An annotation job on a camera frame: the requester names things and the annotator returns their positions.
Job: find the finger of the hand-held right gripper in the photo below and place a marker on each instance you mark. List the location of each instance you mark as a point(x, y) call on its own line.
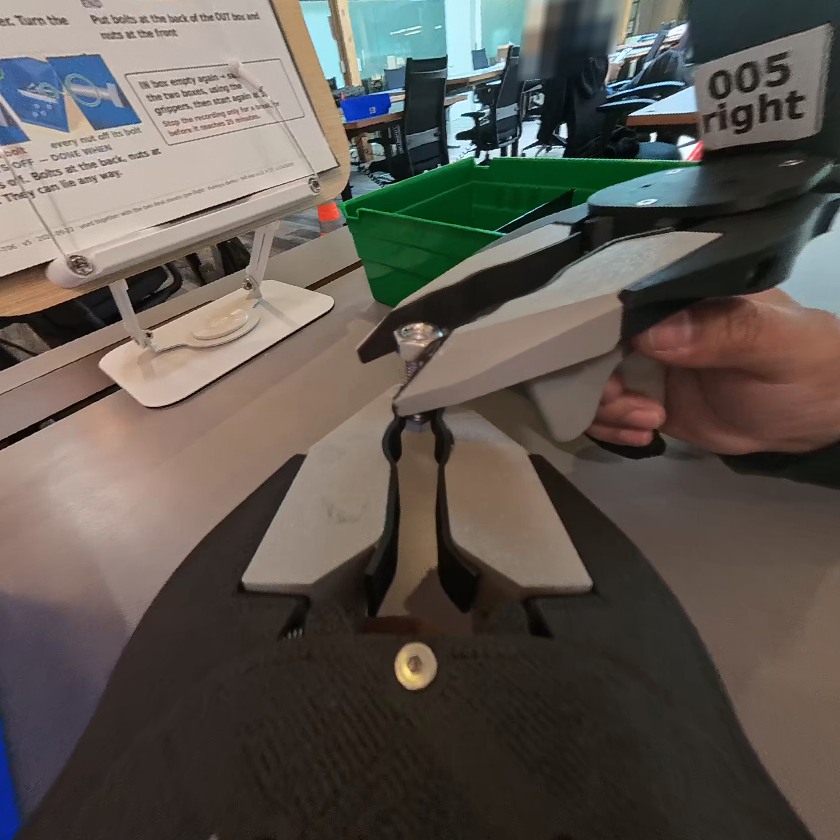
point(525, 341)
point(531, 237)

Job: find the small blue bin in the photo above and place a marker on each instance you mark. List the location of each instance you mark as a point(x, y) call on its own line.
point(364, 108)

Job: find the orange traffic cone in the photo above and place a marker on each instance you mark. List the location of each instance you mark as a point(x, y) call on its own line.
point(328, 220)

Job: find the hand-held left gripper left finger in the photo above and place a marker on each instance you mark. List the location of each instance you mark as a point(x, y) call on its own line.
point(321, 518)

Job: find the printed instruction sheet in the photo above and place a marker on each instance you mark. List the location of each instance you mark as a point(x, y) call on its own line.
point(197, 79)

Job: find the green plastic bin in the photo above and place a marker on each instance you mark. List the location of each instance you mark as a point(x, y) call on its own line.
point(420, 262)

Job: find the person's right hand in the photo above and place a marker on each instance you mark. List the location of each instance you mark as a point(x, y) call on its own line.
point(741, 380)

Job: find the steel hex nut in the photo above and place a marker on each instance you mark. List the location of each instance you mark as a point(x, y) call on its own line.
point(407, 341)

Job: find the steel hex bolt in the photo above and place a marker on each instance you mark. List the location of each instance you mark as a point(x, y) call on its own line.
point(410, 374)

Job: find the black office chair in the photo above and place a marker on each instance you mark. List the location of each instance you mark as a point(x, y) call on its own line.
point(426, 111)
point(492, 98)

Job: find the blue plastic bin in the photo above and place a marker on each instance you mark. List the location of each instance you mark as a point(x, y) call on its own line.
point(8, 787)

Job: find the black bin divider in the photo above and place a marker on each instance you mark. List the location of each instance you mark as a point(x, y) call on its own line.
point(538, 213)

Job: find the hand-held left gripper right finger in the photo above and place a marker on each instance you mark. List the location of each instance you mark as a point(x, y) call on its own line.
point(518, 531)

